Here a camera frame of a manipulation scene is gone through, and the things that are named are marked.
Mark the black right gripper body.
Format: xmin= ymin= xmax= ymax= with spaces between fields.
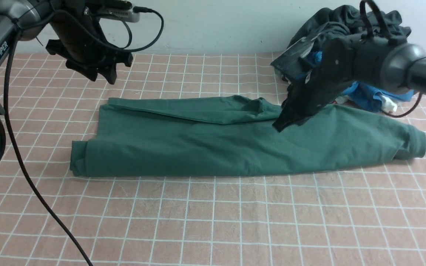
xmin=283 ymin=37 xmax=357 ymax=117

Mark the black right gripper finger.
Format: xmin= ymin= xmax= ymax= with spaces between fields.
xmin=272 ymin=105 xmax=311 ymax=132

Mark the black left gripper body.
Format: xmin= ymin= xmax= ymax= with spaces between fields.
xmin=46 ymin=0 xmax=133 ymax=68

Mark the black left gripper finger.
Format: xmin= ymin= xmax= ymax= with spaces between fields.
xmin=65 ymin=61 xmax=117 ymax=85

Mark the green long-sleeve top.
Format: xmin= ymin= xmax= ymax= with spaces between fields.
xmin=70 ymin=95 xmax=426 ymax=177

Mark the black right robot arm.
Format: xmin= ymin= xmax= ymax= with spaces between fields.
xmin=271 ymin=35 xmax=426 ymax=132

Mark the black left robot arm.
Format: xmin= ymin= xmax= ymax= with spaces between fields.
xmin=0 ymin=0 xmax=139 ymax=161

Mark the blue crumpled garment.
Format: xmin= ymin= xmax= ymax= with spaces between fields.
xmin=302 ymin=51 xmax=415 ymax=113

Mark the dark grey crumpled garment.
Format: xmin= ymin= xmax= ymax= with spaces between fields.
xmin=271 ymin=5 xmax=412 ymax=82

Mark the pink checked tablecloth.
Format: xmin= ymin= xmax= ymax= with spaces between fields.
xmin=10 ymin=53 xmax=426 ymax=266

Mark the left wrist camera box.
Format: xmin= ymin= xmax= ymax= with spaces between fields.
xmin=85 ymin=0 xmax=140 ymax=23

